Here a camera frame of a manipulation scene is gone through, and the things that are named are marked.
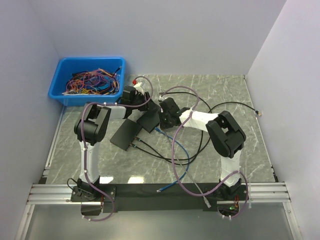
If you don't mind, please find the black cable gold plug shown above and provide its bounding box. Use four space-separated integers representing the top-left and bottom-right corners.
129 131 209 166

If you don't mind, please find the black ethernet cable long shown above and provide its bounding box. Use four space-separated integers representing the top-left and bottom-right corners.
134 91 263 161

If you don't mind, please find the black base crossbar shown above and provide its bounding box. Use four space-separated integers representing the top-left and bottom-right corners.
70 183 248 213

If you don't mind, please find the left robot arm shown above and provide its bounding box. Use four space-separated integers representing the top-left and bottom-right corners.
74 85 153 201

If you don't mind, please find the blue ethernet cable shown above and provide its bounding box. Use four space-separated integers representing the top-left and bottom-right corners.
153 126 191 193

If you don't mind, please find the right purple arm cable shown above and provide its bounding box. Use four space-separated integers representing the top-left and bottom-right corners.
159 86 250 221

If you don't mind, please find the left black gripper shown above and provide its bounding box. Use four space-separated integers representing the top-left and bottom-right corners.
131 92 158 112

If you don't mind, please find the black network switch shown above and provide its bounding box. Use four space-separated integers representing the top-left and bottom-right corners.
136 110 160 134
109 119 142 151

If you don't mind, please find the tangled coloured wires bundle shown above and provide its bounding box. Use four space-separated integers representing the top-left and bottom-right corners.
61 65 123 97

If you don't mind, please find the grey ethernet cable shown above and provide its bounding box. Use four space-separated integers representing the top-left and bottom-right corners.
163 129 212 210

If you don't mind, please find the aluminium frame rail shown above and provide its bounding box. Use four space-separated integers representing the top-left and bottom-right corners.
14 107 301 240

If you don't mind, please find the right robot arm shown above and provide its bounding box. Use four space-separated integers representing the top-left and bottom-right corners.
158 97 247 200

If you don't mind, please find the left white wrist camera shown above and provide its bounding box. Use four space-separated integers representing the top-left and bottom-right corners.
132 79 145 93

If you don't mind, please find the blue plastic bin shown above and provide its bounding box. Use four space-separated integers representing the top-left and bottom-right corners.
48 57 125 107

